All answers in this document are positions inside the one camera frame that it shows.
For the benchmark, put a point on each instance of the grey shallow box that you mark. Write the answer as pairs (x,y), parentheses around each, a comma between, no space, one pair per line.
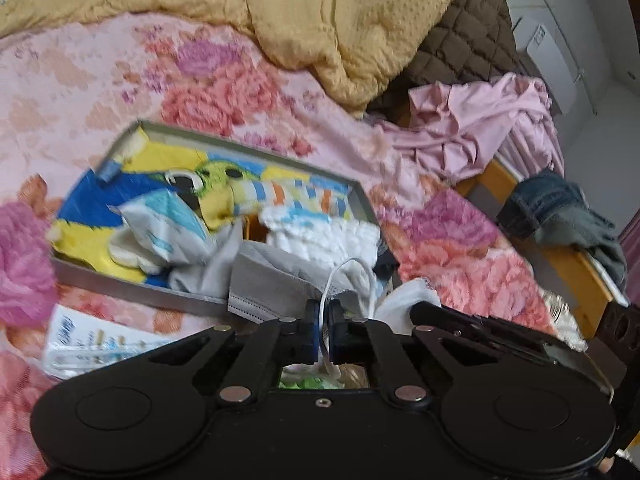
(203,289)

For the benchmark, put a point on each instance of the striped colourful sock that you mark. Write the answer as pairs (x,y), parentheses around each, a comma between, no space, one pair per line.
(250,196)

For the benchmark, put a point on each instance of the clear printed plastic bag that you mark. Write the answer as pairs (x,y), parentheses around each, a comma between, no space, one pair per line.
(78,343)

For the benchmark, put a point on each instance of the brown quilted jacket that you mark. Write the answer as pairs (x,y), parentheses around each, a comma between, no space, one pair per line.
(473,41)

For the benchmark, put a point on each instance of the white air conditioner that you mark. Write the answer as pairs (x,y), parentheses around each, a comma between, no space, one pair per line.
(543,53)

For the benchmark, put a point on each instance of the grey face mask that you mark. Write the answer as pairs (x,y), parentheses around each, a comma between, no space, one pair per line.
(268,284)

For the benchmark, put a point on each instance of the pink floral bed cover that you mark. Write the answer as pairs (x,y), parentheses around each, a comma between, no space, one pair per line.
(67,94)

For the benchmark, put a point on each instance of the white grey sock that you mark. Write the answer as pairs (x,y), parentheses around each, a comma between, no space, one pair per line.
(394,308)

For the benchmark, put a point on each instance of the white fluffy towel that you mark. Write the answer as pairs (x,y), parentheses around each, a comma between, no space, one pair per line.
(318,237)

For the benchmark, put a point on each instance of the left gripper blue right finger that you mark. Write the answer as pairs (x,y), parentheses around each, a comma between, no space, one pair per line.
(335,320)

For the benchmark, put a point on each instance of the pink crumpled garment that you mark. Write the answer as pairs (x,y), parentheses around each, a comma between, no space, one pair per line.
(456,131)

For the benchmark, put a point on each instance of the yellow blue cartoon towel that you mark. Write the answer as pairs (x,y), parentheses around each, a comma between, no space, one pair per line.
(146,161)

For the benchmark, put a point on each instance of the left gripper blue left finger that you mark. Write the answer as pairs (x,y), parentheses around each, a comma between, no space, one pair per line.
(312,331)

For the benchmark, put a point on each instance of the silver patterned satin sheet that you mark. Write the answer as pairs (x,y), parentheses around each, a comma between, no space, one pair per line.
(563,321)

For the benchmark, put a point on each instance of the blue denim jeans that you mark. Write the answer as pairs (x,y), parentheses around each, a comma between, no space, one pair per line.
(554,213)

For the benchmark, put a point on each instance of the yellow dotted blanket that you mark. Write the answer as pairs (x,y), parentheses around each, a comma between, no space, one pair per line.
(355,48)

